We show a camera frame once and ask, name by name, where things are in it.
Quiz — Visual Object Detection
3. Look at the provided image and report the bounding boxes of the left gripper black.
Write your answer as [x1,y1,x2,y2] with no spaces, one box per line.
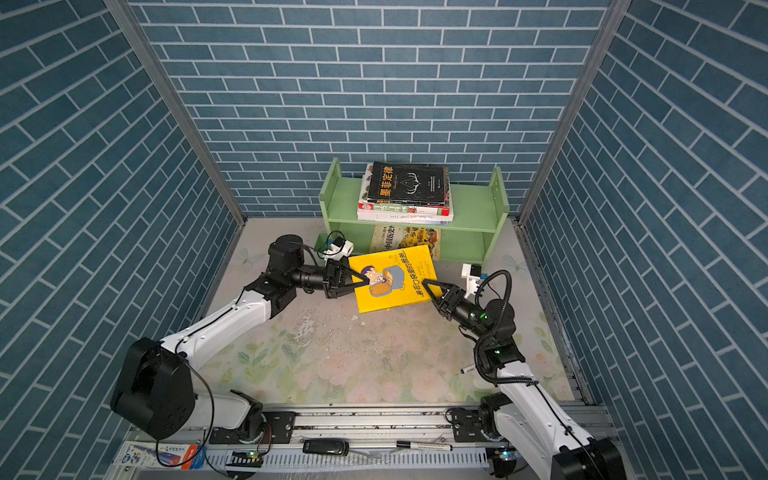
[286,261,367,300]

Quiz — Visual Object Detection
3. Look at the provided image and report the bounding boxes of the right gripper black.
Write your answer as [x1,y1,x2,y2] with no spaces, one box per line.
[426,280,493,347]

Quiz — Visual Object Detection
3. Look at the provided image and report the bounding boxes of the yellow cartoon history book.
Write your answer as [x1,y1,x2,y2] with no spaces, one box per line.
[369,225,441,260]

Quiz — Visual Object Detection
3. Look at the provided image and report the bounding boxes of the white La Dame book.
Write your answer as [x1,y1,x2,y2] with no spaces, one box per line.
[357,210,454,226]

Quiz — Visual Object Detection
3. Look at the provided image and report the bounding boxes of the green nature encyclopedia book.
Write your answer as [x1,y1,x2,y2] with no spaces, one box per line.
[358,162,453,216]

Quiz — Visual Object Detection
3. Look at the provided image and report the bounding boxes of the black book yellow title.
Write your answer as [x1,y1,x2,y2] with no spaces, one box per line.
[363,162,450,207]

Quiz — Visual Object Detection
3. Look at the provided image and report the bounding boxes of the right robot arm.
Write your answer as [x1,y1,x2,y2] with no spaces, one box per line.
[422,270,627,479]

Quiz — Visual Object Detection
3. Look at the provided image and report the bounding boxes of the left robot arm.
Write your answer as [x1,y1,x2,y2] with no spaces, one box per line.
[110,234,370,443]

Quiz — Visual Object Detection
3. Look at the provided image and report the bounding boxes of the green wooden shelf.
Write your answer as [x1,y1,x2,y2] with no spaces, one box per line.
[319,159,510,264]

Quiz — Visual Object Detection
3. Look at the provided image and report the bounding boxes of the black remote device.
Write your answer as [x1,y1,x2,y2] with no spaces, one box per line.
[302,438,349,457]

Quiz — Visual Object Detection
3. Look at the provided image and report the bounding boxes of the red blue pen package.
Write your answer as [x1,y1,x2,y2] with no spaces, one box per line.
[112,441,205,470]

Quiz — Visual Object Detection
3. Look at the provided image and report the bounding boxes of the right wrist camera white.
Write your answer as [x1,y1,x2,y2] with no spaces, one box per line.
[461,263,482,298]

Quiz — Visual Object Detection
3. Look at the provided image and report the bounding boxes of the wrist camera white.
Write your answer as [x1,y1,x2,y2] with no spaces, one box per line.
[461,263,482,298]
[322,237,354,261]

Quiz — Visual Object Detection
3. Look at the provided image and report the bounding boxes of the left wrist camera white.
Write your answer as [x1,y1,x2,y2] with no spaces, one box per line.
[322,237,354,261]

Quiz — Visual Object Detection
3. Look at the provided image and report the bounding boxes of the black marker on rail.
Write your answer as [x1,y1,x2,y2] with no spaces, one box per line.
[396,440,453,452]

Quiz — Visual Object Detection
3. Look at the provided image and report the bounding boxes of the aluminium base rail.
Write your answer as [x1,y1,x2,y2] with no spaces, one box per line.
[104,404,637,480]

